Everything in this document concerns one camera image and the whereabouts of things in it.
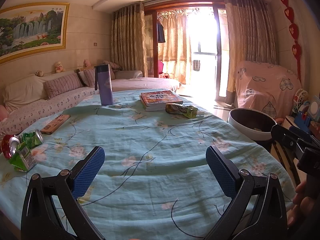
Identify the hanging dark garment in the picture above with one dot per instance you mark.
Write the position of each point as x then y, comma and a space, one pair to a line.
161, 32

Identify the light blue floral tablecloth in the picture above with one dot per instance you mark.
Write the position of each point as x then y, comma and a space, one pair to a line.
150, 142

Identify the framed landscape painting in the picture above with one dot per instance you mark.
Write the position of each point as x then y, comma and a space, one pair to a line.
30, 32

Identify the crushed green carton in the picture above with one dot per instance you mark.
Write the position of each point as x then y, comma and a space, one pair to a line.
22, 157

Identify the white trash bin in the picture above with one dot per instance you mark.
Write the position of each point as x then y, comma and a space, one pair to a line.
240, 127

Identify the pink plush toy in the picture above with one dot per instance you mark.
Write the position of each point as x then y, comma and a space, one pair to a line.
87, 63

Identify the long covered sofa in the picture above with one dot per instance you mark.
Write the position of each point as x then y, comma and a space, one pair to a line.
140, 83

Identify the small spotted plush toy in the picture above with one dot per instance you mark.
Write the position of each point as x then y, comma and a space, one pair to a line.
39, 73

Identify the striped pillow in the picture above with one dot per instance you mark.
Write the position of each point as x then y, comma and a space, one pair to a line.
112, 65
91, 77
62, 86

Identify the wooden board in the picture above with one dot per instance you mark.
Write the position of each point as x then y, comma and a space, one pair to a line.
55, 124

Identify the person's right hand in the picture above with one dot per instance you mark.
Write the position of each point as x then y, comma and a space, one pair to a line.
300, 195

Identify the wooden door frame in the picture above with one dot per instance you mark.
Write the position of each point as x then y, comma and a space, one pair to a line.
152, 30

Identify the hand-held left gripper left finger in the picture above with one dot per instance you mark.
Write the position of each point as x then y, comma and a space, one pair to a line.
90, 170

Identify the colourful cover book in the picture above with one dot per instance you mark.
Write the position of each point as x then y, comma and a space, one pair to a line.
160, 97

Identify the armchair with heart-print cover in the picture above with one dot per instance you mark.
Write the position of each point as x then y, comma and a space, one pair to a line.
267, 90

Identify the grey sofa armrest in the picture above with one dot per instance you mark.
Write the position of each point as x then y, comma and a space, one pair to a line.
128, 74

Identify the dark slatted chair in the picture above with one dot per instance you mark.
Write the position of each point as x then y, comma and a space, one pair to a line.
282, 155

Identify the crushed green can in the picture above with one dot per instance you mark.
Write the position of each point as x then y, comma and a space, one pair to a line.
32, 138

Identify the sheer yellow curtain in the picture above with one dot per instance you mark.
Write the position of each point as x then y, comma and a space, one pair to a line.
175, 47

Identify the white-edged book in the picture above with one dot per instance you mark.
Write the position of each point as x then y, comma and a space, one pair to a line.
155, 107

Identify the purple thermos bottle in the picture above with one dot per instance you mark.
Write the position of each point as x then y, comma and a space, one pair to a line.
105, 87

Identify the dark striped towel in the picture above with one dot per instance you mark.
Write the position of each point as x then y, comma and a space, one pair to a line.
196, 65

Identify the colourful toy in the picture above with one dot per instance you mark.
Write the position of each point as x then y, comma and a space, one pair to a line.
307, 116

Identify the crushed red can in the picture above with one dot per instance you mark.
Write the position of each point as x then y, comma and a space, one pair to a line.
10, 146

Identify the pink cushion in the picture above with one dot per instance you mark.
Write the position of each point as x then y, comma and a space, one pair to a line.
3, 112

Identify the green pouch with white cap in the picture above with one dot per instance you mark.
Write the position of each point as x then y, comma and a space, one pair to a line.
182, 110

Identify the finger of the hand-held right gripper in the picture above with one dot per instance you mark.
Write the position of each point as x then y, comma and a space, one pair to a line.
302, 133
287, 140

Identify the patterned beige curtain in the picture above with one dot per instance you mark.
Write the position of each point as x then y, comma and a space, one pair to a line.
250, 42
128, 37

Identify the white cushion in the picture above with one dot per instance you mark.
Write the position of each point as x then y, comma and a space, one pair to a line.
25, 92

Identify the red heart wall decoration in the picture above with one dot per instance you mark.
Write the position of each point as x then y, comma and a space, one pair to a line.
293, 30

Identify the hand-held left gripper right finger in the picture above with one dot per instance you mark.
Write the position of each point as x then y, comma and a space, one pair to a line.
221, 170

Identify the beige teddy bear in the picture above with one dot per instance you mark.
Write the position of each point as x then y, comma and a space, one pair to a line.
60, 67

